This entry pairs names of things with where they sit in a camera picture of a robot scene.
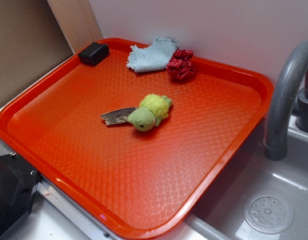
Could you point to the light blue cloth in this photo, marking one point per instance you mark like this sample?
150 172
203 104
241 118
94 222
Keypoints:
152 58

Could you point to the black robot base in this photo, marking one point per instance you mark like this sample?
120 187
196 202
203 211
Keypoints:
18 185

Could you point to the crumpled red cloth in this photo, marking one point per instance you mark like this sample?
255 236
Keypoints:
180 66

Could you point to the green yellow plush toy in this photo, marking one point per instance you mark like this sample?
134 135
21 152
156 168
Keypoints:
152 110

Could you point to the orange plastic tray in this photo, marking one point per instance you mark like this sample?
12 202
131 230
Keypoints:
139 185

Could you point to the brown wood piece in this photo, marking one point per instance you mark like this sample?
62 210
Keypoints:
119 116

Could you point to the black rectangular block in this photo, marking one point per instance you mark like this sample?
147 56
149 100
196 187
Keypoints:
94 53

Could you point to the grey faucet spout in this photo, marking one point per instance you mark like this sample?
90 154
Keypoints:
284 100

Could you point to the light wooden board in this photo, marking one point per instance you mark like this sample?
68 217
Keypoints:
77 22

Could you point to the grey plastic sink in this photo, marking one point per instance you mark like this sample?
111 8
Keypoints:
219 213

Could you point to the round sink drain cover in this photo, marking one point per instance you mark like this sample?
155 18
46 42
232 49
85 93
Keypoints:
268 212

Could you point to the brown cardboard panel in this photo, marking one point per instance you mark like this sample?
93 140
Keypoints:
31 44

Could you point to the dark grey faucet handle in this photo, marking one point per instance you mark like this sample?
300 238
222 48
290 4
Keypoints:
302 100

